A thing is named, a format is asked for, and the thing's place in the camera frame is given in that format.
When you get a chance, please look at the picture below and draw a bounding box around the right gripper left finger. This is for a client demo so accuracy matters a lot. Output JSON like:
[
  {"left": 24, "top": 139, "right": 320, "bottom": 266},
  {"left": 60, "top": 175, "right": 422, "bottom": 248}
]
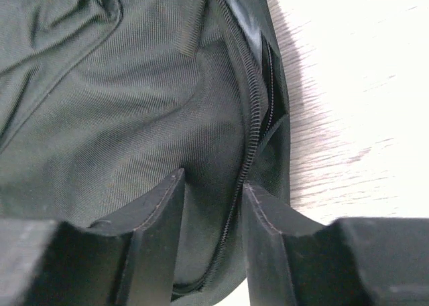
[{"left": 1, "top": 169, "right": 185, "bottom": 305}]

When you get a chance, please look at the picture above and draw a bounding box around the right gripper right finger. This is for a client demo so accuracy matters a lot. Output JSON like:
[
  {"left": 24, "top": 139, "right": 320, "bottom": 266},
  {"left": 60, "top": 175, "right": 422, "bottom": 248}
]
[{"left": 241, "top": 183, "right": 428, "bottom": 306}]

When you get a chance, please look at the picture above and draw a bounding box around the black student backpack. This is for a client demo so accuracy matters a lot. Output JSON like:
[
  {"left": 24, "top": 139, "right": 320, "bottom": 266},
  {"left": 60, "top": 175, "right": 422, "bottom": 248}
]
[{"left": 1, "top": 0, "right": 290, "bottom": 305}]

